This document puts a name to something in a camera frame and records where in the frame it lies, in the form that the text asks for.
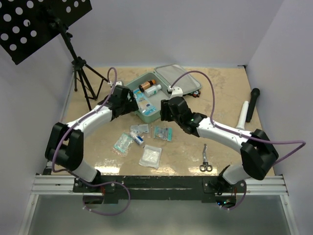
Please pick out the clear flat sachet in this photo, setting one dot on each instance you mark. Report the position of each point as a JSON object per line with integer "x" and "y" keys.
{"x": 141, "y": 128}

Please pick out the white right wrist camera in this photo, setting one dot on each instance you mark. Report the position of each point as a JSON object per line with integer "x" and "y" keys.
{"x": 175, "y": 92}

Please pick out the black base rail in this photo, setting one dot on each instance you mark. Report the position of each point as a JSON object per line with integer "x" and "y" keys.
{"x": 197, "y": 188}

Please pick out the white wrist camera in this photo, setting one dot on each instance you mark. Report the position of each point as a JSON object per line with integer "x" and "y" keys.
{"x": 119, "y": 82}
{"x": 175, "y": 92}

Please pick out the black music stand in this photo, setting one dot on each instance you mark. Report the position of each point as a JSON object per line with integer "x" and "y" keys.
{"x": 27, "y": 25}

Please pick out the blue cotton swab bag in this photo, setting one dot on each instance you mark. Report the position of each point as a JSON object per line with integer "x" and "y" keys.
{"x": 144, "y": 105}

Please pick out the teal clear zip bag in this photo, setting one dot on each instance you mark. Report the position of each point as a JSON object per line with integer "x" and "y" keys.
{"x": 123, "y": 144}

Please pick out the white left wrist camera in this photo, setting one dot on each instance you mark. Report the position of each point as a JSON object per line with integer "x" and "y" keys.
{"x": 119, "y": 82}

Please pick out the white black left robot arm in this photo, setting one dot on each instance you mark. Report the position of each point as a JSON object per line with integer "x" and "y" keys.
{"x": 66, "y": 142}

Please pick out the white microphone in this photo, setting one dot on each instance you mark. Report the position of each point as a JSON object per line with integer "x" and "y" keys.
{"x": 242, "y": 116}

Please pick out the white plastic bottle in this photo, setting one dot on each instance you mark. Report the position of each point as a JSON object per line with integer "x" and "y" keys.
{"x": 152, "y": 90}

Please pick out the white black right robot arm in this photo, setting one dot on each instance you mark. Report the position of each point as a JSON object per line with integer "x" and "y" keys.
{"x": 257, "y": 153}

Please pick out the brown bottle orange cap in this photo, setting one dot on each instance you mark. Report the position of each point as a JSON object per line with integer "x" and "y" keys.
{"x": 146, "y": 85}

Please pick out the black microphone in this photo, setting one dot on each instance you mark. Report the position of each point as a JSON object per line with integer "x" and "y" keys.
{"x": 255, "y": 93}

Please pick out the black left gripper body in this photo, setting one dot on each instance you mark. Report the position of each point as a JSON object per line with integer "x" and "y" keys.
{"x": 126, "y": 108}

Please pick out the mint green medicine case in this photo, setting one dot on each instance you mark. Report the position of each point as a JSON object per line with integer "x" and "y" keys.
{"x": 163, "y": 75}

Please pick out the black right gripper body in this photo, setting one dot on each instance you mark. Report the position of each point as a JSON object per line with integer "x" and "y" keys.
{"x": 176, "y": 118}

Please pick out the white gauze pack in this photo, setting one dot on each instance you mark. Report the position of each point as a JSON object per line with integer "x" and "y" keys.
{"x": 150, "y": 157}

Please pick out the black handled scissors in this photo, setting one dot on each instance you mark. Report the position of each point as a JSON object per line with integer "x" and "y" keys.
{"x": 205, "y": 166}

